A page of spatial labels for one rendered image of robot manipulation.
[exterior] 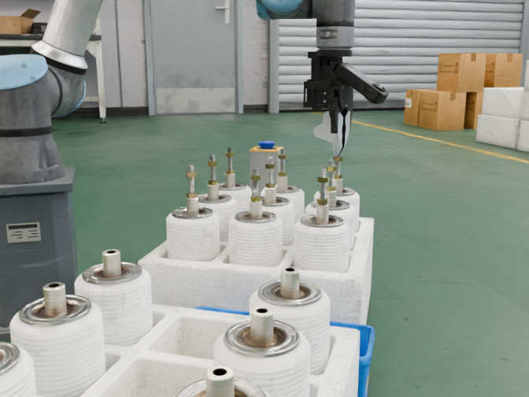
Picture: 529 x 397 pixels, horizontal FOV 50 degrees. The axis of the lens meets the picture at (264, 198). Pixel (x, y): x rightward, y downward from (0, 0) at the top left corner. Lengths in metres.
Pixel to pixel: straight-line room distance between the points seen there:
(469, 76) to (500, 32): 2.68
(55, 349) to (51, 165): 0.58
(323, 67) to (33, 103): 0.56
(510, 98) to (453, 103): 0.92
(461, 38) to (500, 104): 3.26
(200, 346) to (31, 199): 0.48
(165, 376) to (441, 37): 6.54
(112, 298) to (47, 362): 0.12
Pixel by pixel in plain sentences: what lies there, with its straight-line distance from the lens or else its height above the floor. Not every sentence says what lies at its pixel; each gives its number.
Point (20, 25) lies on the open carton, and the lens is 5.57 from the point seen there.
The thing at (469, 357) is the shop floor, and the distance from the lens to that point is 1.13.
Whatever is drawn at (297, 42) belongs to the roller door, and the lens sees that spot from 6.30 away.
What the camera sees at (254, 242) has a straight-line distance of 0.97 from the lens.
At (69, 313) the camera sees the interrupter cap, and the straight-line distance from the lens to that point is 0.66.
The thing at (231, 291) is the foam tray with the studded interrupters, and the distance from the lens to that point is 0.98.
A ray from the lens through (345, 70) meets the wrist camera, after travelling 1.16.
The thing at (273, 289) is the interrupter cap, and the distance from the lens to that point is 0.69.
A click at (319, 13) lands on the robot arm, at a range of 1.17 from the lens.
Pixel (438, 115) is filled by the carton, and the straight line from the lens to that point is 4.73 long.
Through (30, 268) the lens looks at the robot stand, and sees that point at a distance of 1.18.
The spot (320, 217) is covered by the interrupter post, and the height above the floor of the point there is 0.26.
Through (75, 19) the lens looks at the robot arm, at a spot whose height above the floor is 0.60.
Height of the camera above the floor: 0.52
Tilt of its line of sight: 13 degrees down
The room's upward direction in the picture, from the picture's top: straight up
